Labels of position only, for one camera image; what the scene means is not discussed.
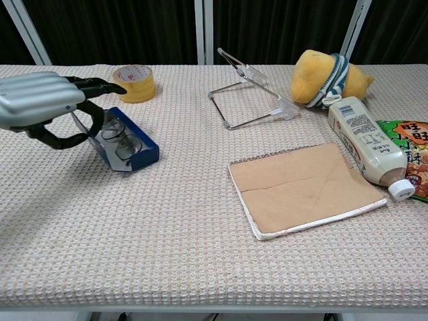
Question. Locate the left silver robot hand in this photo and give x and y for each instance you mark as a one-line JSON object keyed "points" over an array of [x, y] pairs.
{"points": [[36, 97]]}

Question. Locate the black eyeglasses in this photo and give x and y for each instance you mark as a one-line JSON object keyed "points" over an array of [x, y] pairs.
{"points": [[128, 145]]}

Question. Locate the grey tray blue edge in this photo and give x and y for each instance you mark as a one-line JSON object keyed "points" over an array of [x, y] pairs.
{"points": [[147, 147]]}

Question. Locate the black pleated curtain panel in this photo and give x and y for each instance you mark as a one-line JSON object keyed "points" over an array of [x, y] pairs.
{"points": [[13, 47], [398, 30], [277, 26], [117, 30]]}

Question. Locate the yellow packing tape roll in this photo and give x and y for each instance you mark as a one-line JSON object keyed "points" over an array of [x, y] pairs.
{"points": [[140, 90]]}

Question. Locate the beige waffle tablecloth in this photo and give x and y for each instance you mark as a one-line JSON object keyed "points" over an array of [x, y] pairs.
{"points": [[167, 217]]}

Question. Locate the yellow plush toy striped scarf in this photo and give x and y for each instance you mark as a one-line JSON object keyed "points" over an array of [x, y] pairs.
{"points": [[307, 77]]}

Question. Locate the brown spiral notebook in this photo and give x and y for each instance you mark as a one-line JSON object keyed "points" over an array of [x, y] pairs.
{"points": [[301, 190]]}

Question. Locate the beige sauce squeeze bottle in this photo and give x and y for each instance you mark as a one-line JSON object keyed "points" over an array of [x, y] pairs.
{"points": [[364, 140]]}

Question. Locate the green snack bag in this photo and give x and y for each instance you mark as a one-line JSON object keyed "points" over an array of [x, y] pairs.
{"points": [[414, 140]]}

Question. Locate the grey aluminium partition post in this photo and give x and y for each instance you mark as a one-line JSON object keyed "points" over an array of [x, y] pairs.
{"points": [[30, 33], [204, 33], [354, 30]]}

